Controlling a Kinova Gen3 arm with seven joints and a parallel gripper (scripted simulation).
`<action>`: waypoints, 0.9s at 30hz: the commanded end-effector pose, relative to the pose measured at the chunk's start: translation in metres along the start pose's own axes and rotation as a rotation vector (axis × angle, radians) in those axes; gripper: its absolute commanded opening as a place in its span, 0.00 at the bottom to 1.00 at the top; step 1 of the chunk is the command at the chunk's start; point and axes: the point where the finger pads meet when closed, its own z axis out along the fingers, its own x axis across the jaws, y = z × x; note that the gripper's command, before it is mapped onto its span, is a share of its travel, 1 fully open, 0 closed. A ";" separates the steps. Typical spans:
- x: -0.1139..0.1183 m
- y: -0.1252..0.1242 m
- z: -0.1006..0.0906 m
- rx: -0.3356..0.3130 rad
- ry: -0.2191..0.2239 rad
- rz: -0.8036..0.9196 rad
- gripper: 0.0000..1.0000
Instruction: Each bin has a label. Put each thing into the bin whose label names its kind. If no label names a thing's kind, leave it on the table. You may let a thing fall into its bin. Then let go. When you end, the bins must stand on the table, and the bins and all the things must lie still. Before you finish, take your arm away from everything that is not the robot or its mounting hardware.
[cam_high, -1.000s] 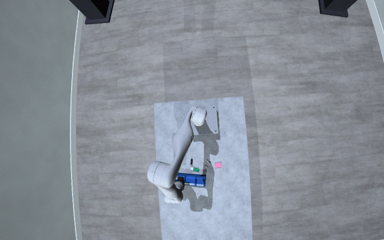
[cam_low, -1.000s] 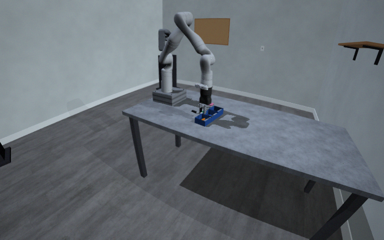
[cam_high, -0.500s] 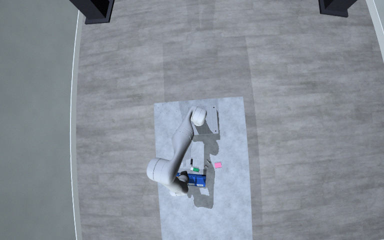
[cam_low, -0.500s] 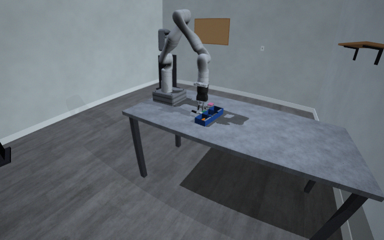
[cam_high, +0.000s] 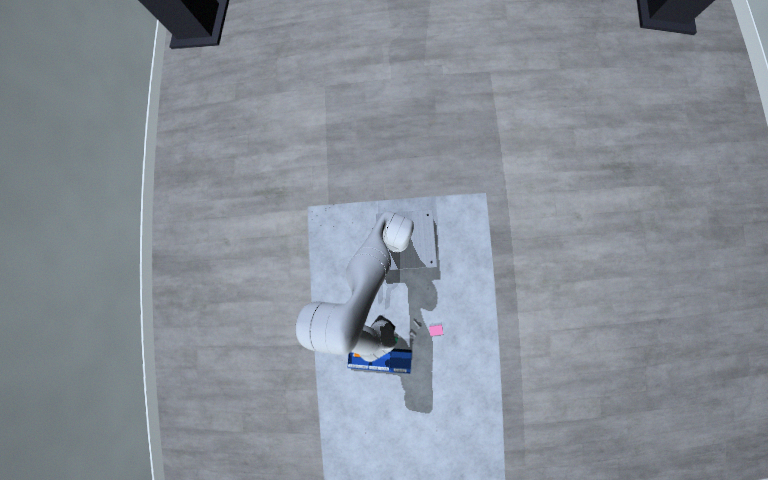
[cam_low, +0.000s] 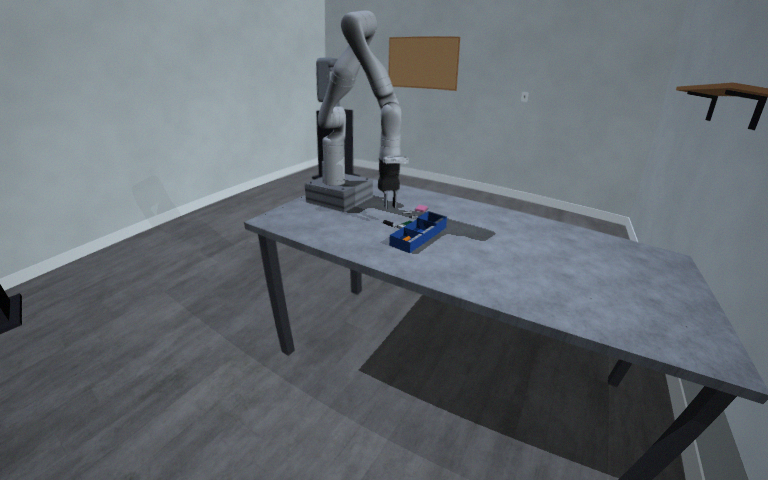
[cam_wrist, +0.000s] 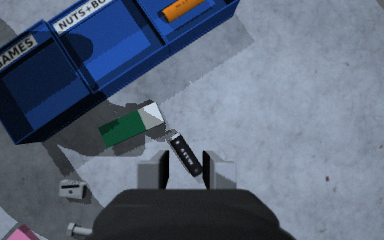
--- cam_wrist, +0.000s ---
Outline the orange aa battery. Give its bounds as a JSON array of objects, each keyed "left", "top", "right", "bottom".
[{"left": 162, "top": 0, "right": 206, "bottom": 23}]

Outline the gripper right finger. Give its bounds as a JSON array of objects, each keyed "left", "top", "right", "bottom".
[{"left": 202, "top": 150, "right": 237, "bottom": 189}]

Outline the blue three-compartment bin rack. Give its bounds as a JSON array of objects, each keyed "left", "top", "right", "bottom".
[{"left": 0, "top": 0, "right": 240, "bottom": 145}]

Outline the green and white eraser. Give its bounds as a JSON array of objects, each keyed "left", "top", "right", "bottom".
[{"left": 98, "top": 102, "right": 165, "bottom": 148}]

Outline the grey bolt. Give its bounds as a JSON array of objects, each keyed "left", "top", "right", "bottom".
[{"left": 66, "top": 223, "right": 92, "bottom": 237}]

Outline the black battery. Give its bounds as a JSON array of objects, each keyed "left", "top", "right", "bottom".
[{"left": 169, "top": 132, "right": 202, "bottom": 177}]

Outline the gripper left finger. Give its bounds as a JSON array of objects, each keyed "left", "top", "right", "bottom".
[{"left": 137, "top": 150, "right": 169, "bottom": 189}]

